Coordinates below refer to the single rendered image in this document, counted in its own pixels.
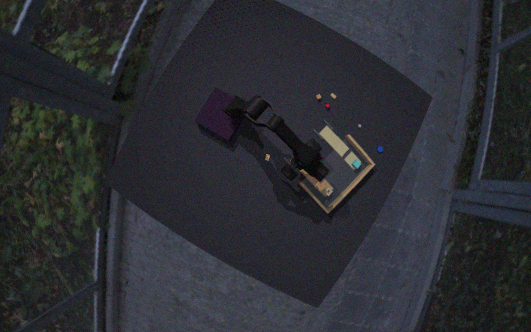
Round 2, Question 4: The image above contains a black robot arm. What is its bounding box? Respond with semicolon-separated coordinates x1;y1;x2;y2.
222;95;329;182

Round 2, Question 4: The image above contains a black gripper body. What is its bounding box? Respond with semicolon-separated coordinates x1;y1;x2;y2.
281;139;322;181

